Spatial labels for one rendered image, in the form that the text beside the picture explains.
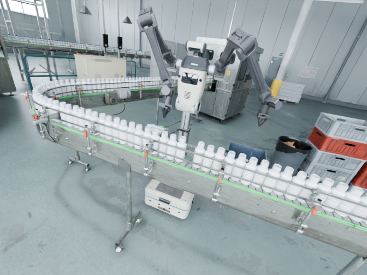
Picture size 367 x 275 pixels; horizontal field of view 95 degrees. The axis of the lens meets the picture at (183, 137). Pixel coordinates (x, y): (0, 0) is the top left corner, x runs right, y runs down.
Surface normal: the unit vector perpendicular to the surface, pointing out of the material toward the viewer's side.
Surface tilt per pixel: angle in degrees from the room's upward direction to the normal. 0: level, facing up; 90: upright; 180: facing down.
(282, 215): 90
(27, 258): 0
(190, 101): 90
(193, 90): 90
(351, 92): 90
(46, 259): 0
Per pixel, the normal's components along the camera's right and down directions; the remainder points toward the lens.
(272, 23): -0.33, 0.39
